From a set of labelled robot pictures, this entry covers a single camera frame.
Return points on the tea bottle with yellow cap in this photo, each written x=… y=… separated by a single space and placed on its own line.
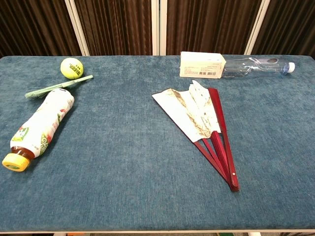
x=41 y=123

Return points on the yellow-green tennis ball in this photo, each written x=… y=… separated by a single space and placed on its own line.
x=72 y=68

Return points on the red and white folding fan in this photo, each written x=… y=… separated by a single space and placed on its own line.
x=192 y=115

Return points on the blue velvet table cloth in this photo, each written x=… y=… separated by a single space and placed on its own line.
x=123 y=147

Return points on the white partition frame post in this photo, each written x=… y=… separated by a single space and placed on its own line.
x=155 y=27
x=257 y=27
x=77 y=29

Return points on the light green plastic stick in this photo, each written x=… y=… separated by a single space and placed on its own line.
x=81 y=79

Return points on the white cardboard box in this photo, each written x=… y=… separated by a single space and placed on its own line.
x=201 y=65

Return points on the clear plastic water bottle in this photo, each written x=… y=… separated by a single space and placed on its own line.
x=258 y=67

